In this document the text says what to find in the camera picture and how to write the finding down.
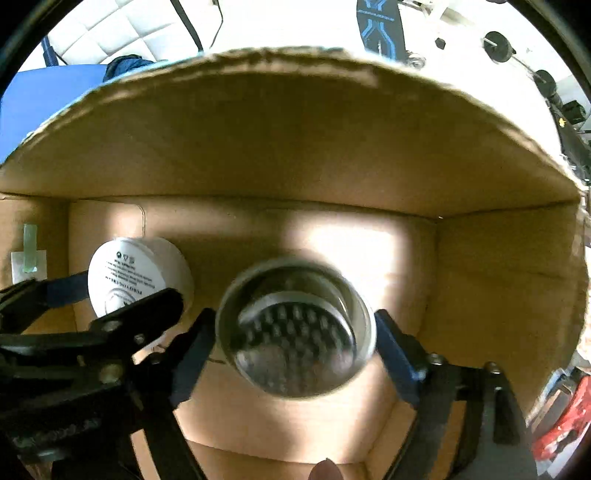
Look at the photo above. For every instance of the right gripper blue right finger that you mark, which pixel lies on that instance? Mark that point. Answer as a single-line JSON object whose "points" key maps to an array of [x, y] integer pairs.
{"points": [[403, 356]]}

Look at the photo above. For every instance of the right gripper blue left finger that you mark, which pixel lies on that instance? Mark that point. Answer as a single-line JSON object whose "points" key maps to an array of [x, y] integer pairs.
{"points": [[187, 355]]}

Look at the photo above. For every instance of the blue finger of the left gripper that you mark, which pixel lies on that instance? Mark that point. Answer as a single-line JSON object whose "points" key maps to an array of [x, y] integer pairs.
{"points": [[143, 321], [28, 300]]}

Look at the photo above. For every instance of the white round jar panda label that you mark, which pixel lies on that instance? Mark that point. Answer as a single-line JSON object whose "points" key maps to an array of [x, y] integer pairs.
{"points": [[125, 270]]}

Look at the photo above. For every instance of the perforated steel strainer cup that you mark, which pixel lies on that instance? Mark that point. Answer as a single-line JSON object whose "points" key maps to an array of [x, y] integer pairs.
{"points": [[295, 328]]}

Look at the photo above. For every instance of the open cardboard box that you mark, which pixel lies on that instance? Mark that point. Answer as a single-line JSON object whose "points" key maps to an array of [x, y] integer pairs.
{"points": [[431, 204]]}

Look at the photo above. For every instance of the blue foam cushion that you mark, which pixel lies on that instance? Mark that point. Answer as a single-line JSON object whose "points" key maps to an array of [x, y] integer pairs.
{"points": [[33, 96]]}

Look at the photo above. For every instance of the left white padded chair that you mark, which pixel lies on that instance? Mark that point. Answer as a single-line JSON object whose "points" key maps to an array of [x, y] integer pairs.
{"points": [[96, 32]]}

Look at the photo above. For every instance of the floor barbell with plates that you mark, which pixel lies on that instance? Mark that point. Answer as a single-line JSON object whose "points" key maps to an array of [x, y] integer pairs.
{"points": [[500, 50]]}

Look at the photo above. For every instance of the black blue weight bench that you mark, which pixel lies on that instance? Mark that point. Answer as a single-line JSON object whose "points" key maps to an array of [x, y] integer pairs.
{"points": [[381, 28]]}

